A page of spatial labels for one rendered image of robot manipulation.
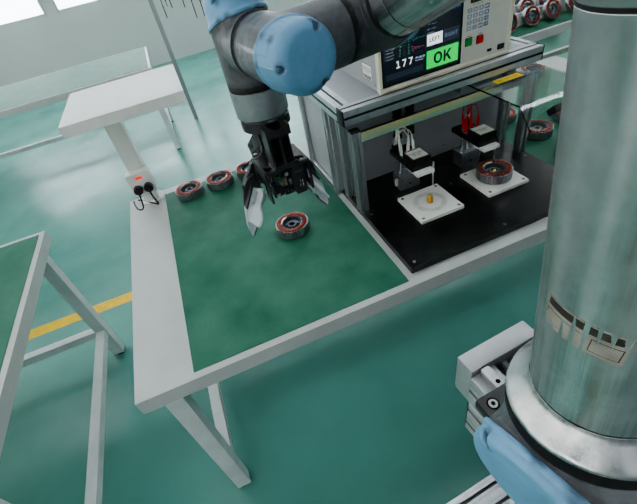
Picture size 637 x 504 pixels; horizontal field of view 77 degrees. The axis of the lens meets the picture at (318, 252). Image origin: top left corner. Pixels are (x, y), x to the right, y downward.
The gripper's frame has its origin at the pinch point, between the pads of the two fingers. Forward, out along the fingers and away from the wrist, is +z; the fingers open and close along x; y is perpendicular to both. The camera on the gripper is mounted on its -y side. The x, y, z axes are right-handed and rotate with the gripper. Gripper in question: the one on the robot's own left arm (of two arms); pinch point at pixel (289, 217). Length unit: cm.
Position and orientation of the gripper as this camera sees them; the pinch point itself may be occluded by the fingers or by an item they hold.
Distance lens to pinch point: 72.3
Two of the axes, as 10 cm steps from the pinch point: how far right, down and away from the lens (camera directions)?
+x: 8.9, -4.0, 2.2
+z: 1.7, 7.3, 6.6
